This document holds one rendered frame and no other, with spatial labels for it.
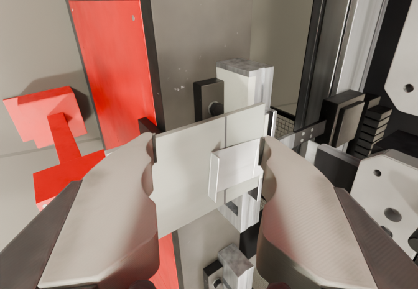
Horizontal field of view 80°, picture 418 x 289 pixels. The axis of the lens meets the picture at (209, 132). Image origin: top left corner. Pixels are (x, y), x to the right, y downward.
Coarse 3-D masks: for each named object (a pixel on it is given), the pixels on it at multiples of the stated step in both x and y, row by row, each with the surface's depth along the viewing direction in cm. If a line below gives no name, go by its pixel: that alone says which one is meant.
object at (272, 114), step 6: (270, 108) 46; (264, 114) 44; (270, 114) 46; (276, 114) 45; (270, 120) 46; (270, 126) 46; (270, 132) 47; (258, 186) 51; (252, 192) 54; (258, 192) 52; (258, 198) 53
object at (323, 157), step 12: (312, 144) 39; (324, 144) 38; (312, 156) 40; (324, 156) 37; (336, 156) 35; (348, 156) 35; (324, 168) 37; (336, 168) 36; (348, 168) 34; (336, 180) 36; (348, 180) 34; (348, 192) 35
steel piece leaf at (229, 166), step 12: (240, 144) 42; (252, 144) 44; (216, 156) 38; (228, 156) 42; (240, 156) 44; (252, 156) 46; (216, 168) 39; (228, 168) 43; (240, 168) 45; (252, 168) 47; (216, 180) 40; (228, 180) 44; (240, 180) 46; (216, 192) 41
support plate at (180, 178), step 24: (216, 120) 38; (240, 120) 40; (168, 144) 34; (192, 144) 37; (216, 144) 39; (168, 168) 36; (192, 168) 38; (168, 192) 37; (192, 192) 40; (240, 192) 48; (168, 216) 39; (192, 216) 43
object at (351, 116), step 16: (336, 96) 56; (352, 96) 56; (320, 112) 56; (336, 112) 53; (352, 112) 55; (304, 128) 52; (320, 128) 56; (336, 128) 55; (352, 128) 58; (288, 144) 50; (320, 144) 59; (336, 144) 57
